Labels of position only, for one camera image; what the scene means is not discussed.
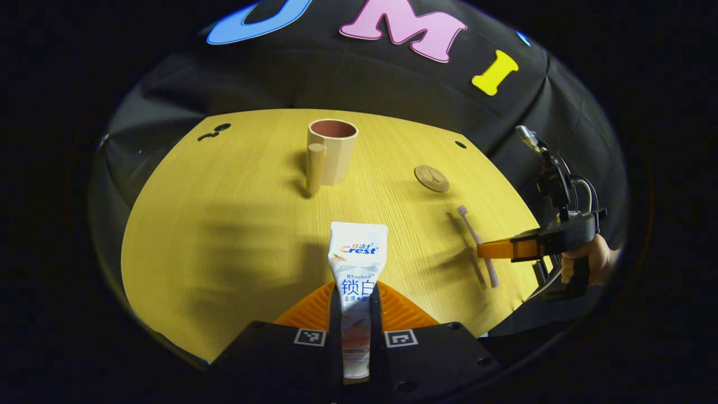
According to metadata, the white toothbrush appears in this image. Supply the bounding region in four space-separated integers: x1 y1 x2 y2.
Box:
457 205 499 288

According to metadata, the round brown coaster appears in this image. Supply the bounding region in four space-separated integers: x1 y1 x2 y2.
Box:
414 165 450 193

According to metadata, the black backdrop cloth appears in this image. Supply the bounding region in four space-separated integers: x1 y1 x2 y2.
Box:
87 0 629 337

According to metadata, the wooden desktop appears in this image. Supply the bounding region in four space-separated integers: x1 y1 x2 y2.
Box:
121 108 553 362

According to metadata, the beige cup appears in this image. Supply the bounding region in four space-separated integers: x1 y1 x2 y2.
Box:
305 118 359 195

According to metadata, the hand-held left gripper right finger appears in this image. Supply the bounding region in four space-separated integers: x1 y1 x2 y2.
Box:
369 281 501 402

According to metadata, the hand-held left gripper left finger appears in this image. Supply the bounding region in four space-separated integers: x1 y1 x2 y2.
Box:
210 281 344 402

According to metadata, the white toothpaste tube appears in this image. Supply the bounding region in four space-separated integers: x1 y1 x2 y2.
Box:
328 221 389 380

